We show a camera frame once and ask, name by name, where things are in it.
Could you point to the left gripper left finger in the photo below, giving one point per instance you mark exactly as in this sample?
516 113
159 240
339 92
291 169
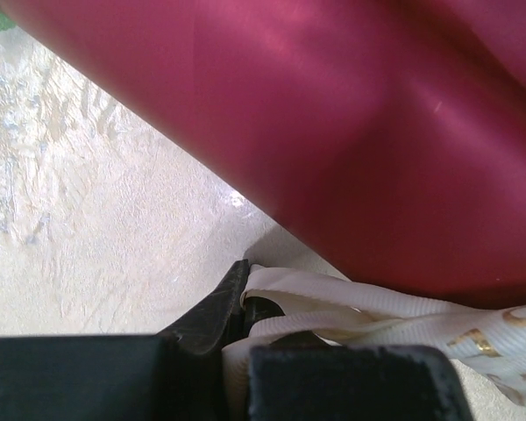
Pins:
175 374

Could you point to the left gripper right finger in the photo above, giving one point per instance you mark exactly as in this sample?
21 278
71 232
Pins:
300 377

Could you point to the cream ribbon gold lettering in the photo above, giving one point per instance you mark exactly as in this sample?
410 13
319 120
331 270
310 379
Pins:
491 342

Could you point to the red wrapping paper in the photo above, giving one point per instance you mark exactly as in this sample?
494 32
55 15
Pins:
388 136

